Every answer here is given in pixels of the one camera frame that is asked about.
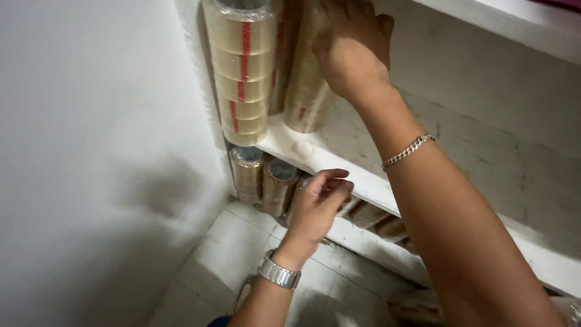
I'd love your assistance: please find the person's right hand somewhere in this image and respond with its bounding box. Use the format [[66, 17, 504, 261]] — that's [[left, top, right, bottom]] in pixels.
[[311, 0, 396, 106]]

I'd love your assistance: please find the grey sandal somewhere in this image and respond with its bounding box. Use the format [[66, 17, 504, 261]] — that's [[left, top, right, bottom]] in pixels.
[[233, 274, 260, 315]]

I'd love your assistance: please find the wrapped tape pack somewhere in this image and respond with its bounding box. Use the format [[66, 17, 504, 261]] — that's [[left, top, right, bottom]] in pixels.
[[387, 290, 446, 327], [550, 295, 581, 327]]

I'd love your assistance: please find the clear tape roll sleeve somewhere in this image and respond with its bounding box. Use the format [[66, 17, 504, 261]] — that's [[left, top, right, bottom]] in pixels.
[[284, 0, 339, 134], [269, 0, 302, 117], [202, 0, 279, 147]]

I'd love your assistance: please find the silver metal wristwatch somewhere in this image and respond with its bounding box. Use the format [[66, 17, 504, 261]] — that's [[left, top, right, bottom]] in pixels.
[[257, 248, 302, 290]]

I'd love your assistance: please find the person's left hand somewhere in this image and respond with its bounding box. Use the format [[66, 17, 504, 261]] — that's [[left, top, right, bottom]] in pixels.
[[272, 169, 355, 269]]

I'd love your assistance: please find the silver chain bracelet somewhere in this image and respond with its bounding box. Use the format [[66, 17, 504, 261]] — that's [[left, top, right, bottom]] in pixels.
[[381, 134, 436, 172]]

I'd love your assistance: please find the row of packed tape rolls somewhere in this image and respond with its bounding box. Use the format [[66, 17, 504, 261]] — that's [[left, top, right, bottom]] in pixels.
[[229, 145, 421, 255]]

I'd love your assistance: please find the white shelf unit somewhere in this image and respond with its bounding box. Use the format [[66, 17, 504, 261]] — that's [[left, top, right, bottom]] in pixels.
[[175, 0, 581, 299]]

